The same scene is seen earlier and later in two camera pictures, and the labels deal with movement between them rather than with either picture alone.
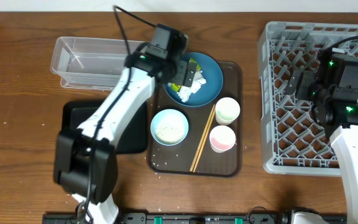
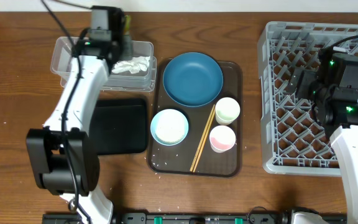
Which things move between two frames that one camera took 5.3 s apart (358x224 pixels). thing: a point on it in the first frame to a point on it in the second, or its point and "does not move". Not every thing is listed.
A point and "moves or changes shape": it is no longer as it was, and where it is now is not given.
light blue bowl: [169, 127] does not move
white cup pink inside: [222, 139] does not move
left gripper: [181, 73] to [125, 53]
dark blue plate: [211, 71] does not move
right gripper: [306, 79] does not move
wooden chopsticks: [199, 154] does not move
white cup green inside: [227, 111] does not move
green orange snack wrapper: [176, 87] to [127, 25]
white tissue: [186, 92] moves or changes shape
